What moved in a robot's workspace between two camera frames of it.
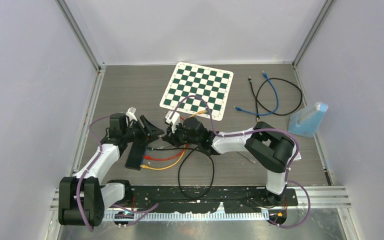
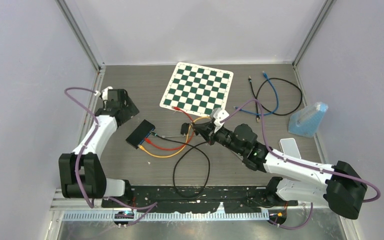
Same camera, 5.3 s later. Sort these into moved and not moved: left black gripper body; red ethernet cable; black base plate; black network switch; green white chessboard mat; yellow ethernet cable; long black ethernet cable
Moved: yellow ethernet cable; black network switch; left black gripper body; long black ethernet cable; red ethernet cable
Not moved: black base plate; green white chessboard mat
